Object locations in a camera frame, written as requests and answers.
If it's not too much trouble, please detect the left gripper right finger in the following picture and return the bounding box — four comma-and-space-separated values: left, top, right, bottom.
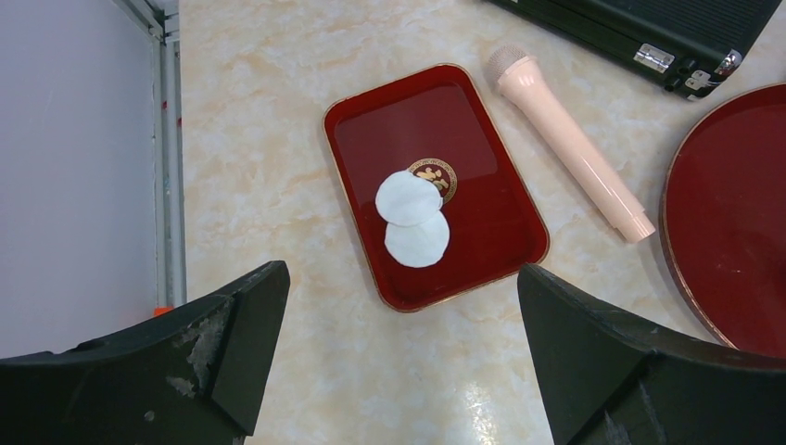
517, 264, 785, 444

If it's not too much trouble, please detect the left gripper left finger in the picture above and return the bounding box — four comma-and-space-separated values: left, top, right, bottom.
1, 261, 290, 444

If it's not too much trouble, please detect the round red tray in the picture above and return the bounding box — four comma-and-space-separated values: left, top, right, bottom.
660, 83, 785, 358

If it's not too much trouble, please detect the lower white dumpling wrapper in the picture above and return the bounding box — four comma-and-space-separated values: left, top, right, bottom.
384, 211, 450, 268

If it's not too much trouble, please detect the red rectangular tray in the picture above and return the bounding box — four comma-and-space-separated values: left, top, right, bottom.
323, 63, 550, 312

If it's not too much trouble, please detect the pink plastic cylinder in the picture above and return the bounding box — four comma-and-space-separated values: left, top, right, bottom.
488, 45, 655, 243

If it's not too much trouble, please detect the black case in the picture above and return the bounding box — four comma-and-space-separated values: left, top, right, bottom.
497, 0, 780, 100

